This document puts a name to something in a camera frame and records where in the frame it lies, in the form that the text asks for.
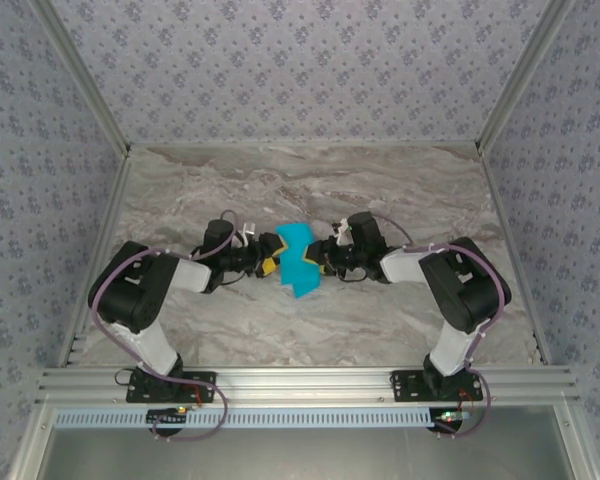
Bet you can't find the blue paper sheet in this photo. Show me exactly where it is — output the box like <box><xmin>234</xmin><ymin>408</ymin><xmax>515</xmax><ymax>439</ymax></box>
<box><xmin>274</xmin><ymin>221</ymin><xmax>323</xmax><ymax>300</ymax></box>

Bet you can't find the small circuit board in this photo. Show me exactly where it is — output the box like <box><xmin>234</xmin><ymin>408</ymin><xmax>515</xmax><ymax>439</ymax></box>
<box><xmin>431</xmin><ymin>407</ymin><xmax>475</xmax><ymax>432</ymax></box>
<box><xmin>146</xmin><ymin>406</ymin><xmax>190</xmax><ymax>427</ymax></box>

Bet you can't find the aluminium frame cross rail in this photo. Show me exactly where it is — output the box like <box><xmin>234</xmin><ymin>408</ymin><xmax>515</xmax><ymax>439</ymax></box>
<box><xmin>34</xmin><ymin>365</ymin><xmax>581</xmax><ymax>405</ymax></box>

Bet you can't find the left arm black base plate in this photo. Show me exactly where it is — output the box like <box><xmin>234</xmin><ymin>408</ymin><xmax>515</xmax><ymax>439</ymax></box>
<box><xmin>125</xmin><ymin>370</ymin><xmax>218</xmax><ymax>404</ymax></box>

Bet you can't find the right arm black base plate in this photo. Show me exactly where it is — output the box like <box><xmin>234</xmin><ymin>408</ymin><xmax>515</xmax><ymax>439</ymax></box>
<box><xmin>389</xmin><ymin>369</ymin><xmax>483</xmax><ymax>404</ymax></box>

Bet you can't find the aluminium table side rail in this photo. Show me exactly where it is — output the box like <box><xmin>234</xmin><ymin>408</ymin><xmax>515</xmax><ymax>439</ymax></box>
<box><xmin>57</xmin><ymin>149</ymin><xmax>131</xmax><ymax>369</ymax></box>
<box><xmin>477</xmin><ymin>144</ymin><xmax>554</xmax><ymax>366</ymax></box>

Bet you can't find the slotted cable duct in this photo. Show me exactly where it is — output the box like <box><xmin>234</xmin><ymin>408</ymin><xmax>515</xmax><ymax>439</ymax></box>
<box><xmin>53</xmin><ymin>405</ymin><xmax>476</xmax><ymax>431</ymax></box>

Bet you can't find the aluminium frame post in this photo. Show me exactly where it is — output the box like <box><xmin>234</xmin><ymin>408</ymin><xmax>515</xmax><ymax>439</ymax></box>
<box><xmin>29</xmin><ymin>0</ymin><xmax>133</xmax><ymax>157</ymax></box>
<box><xmin>474</xmin><ymin>0</ymin><xmax>579</xmax><ymax>157</ymax></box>

